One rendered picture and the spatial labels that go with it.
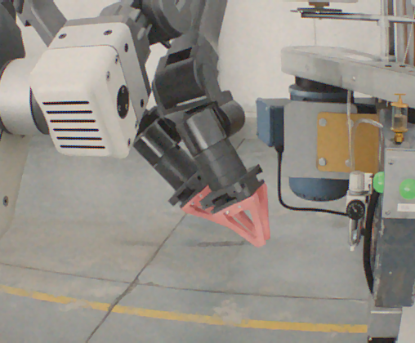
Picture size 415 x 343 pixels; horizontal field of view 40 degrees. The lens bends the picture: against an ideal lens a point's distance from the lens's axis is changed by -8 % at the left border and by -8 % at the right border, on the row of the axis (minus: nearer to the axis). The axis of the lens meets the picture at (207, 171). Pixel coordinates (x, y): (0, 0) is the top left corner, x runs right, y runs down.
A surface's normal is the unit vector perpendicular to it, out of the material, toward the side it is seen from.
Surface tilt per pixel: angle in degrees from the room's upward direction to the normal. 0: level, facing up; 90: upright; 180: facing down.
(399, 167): 90
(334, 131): 90
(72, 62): 30
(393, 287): 90
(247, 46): 90
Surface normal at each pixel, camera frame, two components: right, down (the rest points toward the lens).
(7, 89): -0.24, -0.11
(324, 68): -0.91, 0.15
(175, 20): 0.86, -0.19
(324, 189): -0.03, 0.32
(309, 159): -0.25, 0.29
